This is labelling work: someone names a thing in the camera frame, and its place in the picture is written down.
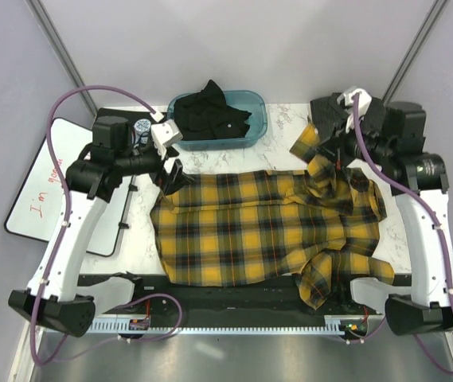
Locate black shirt in bin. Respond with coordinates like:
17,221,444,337
173,80,251,141

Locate light blue cable duct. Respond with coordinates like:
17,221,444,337
87,315,358,336

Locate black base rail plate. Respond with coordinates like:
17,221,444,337
78,273,386,328

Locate yellow plaid long sleeve shirt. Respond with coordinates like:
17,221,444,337
150,125,395,309

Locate white dry-erase board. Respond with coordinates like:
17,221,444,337
4,118,132,257

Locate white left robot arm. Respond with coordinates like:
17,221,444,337
8,115,182,337

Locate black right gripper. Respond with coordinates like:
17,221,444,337
314,112,396,169

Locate small blue white jar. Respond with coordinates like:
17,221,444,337
134,119,152,146

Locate folded dark striped shirt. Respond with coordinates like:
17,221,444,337
310,92,386,142

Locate teal plastic bin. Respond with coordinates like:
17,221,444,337
167,90,268,151

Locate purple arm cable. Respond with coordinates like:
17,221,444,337
29,84,183,367
333,93,453,377

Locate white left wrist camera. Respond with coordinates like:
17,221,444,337
150,119,183,159

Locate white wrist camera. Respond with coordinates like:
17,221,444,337
337,87,373,116
150,119,183,159

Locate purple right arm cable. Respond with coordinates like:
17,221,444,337
333,93,453,377

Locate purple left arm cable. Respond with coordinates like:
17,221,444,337
29,84,183,367

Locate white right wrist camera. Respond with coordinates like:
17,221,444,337
337,87,373,116

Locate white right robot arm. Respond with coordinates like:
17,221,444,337
310,95,453,336

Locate black mat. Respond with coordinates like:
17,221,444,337
96,107,166,129

